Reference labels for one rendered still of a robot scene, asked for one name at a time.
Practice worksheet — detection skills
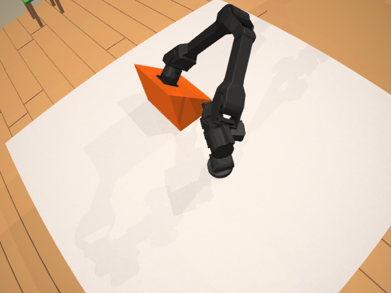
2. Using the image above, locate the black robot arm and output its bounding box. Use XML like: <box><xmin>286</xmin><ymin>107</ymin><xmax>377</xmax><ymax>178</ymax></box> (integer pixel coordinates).
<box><xmin>156</xmin><ymin>4</ymin><xmax>256</xmax><ymax>159</ymax></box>

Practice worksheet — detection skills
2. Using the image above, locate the dark grey round pedestal with shaft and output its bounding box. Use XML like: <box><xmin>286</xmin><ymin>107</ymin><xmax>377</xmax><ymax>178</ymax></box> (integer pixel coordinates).
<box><xmin>207</xmin><ymin>159</ymin><xmax>233</xmax><ymax>179</ymax></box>

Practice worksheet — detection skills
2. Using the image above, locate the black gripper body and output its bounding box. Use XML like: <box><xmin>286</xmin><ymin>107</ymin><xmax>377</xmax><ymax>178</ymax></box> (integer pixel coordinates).
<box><xmin>200</xmin><ymin>118</ymin><xmax>235</xmax><ymax>173</ymax></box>

